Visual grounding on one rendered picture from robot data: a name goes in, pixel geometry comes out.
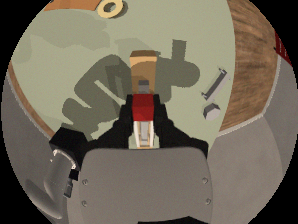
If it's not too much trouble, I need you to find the red cube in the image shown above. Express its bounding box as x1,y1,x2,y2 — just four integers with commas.
132,94,154,121

